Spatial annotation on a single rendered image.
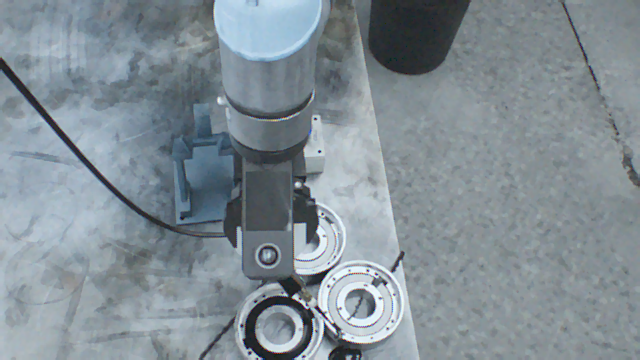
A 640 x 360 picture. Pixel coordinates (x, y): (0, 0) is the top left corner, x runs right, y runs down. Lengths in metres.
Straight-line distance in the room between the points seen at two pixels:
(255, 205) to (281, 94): 0.11
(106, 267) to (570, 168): 1.51
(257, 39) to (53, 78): 0.64
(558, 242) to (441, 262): 0.35
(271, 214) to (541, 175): 1.51
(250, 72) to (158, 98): 0.53
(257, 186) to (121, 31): 0.59
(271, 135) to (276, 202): 0.07
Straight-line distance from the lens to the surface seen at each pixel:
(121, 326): 0.83
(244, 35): 0.45
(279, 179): 0.56
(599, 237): 1.96
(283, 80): 0.48
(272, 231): 0.55
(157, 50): 1.06
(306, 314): 0.78
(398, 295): 0.80
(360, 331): 0.78
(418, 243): 1.77
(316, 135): 0.88
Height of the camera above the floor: 1.57
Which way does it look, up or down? 59 degrees down
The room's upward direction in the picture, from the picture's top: 7 degrees clockwise
